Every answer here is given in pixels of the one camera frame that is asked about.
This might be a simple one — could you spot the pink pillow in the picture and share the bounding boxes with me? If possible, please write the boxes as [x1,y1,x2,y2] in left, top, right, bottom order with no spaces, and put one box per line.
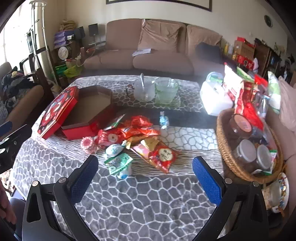
[277,75,296,132]

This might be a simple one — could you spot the white floor lamp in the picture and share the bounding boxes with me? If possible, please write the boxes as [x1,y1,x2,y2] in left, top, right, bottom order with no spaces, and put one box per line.
[30,0,57,86]

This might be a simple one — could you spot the brown cardboard box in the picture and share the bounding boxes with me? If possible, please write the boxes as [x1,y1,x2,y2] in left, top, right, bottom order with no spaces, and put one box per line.
[233,37,256,61]

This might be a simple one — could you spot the green white snack bag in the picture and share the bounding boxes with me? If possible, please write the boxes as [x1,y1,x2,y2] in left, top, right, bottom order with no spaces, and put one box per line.
[267,71,281,114]

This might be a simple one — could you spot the white plastic bag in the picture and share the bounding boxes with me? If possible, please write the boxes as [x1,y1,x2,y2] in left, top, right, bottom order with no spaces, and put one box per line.
[200,72,234,116]

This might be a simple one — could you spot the white blue candy packet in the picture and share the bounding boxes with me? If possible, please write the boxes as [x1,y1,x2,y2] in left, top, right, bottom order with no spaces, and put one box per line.
[117,162,133,179]
[159,112,170,130]

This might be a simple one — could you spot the red white snack bag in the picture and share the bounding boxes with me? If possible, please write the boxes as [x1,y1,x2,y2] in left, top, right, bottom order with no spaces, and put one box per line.
[223,65,244,114]

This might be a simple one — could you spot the brown armchair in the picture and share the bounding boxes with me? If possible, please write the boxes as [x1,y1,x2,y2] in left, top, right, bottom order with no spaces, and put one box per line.
[0,62,44,121]

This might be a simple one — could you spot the dark patterned cloth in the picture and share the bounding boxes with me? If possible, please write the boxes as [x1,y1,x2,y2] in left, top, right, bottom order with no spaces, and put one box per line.
[1,67,37,102]

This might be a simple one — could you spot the clear glass jar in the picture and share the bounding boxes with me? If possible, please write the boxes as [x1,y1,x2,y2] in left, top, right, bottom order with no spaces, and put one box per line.
[261,182,281,210]

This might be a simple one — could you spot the brown lid jar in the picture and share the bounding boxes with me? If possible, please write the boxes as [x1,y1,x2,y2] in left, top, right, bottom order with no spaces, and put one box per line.
[229,114,252,139]

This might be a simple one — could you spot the colourful printed plate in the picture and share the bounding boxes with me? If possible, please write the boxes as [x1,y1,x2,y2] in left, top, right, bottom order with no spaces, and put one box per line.
[272,173,289,213]

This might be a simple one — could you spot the red snack bags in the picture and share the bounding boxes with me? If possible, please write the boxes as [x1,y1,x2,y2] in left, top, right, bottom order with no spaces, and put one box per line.
[236,82,264,130]

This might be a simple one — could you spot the red packet with white circle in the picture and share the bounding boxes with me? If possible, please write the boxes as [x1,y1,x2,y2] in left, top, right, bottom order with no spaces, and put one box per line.
[96,128,126,146]

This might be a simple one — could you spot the round white blue snack packet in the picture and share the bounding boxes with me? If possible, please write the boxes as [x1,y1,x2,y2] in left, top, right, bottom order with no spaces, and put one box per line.
[105,144,123,157]

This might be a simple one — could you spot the red printed box lid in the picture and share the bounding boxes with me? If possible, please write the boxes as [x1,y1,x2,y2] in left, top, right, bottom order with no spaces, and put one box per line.
[37,87,80,139]

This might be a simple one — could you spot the dark wooden cabinet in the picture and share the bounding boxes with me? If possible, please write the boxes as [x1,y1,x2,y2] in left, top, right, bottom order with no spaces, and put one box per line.
[254,38,281,75]

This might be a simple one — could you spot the wicker basket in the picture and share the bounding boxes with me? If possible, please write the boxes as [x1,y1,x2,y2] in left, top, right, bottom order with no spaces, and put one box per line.
[216,109,284,183]

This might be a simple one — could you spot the yellow green bag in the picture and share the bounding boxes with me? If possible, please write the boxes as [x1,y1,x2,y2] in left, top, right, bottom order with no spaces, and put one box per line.
[63,66,78,78]

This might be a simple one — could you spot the green white snack packet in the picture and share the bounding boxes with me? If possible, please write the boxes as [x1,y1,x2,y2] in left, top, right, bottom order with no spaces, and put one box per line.
[104,153,134,175]

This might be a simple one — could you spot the black speaker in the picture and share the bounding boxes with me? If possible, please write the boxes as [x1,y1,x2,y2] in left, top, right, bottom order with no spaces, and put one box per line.
[74,26,86,39]
[88,23,99,36]

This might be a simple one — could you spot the white papers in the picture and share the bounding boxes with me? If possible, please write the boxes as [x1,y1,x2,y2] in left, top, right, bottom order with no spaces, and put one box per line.
[132,49,152,57]

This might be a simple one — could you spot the red packet with round label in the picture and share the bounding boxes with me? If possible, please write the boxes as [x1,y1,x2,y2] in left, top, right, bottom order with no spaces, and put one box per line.
[148,144,181,174]

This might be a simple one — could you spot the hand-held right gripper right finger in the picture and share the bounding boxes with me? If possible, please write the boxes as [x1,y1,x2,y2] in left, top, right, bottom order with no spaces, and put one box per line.
[192,156,270,241]

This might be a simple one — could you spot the dark framed wall picture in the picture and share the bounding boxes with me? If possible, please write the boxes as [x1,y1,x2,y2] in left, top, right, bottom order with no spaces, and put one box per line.
[106,0,212,11]

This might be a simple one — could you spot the pink snack packet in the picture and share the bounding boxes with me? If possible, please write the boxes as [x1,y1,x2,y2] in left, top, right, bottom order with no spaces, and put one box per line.
[131,143,153,160]

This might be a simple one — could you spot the purple boxes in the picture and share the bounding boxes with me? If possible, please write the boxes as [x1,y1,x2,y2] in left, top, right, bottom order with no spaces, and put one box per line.
[54,30,74,45]

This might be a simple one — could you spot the pile of orange red packets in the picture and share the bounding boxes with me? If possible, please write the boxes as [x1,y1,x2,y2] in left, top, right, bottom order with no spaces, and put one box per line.
[118,115,161,145]

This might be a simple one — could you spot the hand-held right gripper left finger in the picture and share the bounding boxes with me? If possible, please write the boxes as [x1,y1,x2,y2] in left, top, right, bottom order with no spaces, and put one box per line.
[22,155,100,241]

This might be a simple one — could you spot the beige sofa cushion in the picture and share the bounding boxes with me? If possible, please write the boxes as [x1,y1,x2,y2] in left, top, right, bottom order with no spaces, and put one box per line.
[137,20,182,51]

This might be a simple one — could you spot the person's left hand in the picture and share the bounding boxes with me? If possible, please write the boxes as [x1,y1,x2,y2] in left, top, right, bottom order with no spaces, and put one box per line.
[0,183,17,225]

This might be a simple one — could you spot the long green red packet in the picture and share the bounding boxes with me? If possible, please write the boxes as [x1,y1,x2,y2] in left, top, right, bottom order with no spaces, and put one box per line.
[103,114,126,131]

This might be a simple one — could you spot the dark blue cushion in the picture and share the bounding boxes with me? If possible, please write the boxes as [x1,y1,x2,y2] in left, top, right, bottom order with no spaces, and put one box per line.
[195,42,221,62]

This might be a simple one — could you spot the grey lid jar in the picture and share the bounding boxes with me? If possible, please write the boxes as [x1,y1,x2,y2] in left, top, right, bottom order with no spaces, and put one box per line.
[255,144,273,171]
[233,139,257,165]

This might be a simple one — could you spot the red hexagonal gift box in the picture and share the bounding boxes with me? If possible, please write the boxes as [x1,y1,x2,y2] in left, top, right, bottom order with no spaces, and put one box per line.
[61,86,116,141]

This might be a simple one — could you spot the dark wooden chair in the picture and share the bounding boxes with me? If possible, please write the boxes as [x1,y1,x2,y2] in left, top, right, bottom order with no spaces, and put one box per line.
[20,53,47,79]

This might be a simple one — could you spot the woven straw basket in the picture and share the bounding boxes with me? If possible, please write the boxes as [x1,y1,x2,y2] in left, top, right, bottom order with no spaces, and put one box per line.
[60,20,77,32]

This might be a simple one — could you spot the flat red box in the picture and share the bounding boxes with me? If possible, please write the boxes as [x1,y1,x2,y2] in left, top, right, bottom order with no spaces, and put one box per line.
[237,55,258,70]

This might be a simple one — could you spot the gold triangular snack packet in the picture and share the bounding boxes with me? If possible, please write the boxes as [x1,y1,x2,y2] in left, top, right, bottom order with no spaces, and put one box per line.
[141,137,160,151]

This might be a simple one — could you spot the pink striped round snack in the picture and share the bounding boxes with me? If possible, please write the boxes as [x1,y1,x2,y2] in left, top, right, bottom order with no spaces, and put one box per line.
[80,137,97,154]

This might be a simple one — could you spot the beige sofa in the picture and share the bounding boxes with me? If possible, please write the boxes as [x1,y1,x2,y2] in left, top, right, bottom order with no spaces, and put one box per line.
[83,19,229,77]

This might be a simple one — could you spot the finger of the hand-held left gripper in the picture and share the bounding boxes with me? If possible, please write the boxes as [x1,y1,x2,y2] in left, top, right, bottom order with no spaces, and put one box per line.
[0,125,33,174]
[0,120,12,138]

